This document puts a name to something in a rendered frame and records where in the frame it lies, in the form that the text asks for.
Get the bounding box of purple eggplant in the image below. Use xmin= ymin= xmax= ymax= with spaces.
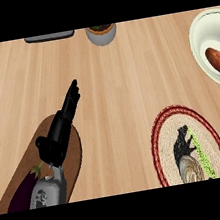
xmin=0 ymin=160 xmax=53 ymax=214

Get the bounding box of dark grey flat object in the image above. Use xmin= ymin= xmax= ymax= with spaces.
xmin=24 ymin=29 xmax=76 ymax=46

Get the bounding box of grey pot with orange rim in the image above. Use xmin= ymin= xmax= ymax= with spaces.
xmin=84 ymin=22 xmax=120 ymax=50

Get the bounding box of oval placemat with red rim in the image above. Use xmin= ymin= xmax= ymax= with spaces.
xmin=145 ymin=97 xmax=220 ymax=189

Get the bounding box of white bowl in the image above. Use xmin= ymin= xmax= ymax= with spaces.
xmin=184 ymin=6 xmax=220 ymax=97

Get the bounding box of orange-brown sweet potato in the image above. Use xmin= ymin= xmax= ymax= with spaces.
xmin=203 ymin=45 xmax=220 ymax=82

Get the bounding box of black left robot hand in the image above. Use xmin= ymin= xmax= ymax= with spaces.
xmin=25 ymin=79 xmax=92 ymax=171

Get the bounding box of brown wooden cutting board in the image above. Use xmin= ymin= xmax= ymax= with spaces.
xmin=0 ymin=110 xmax=92 ymax=216

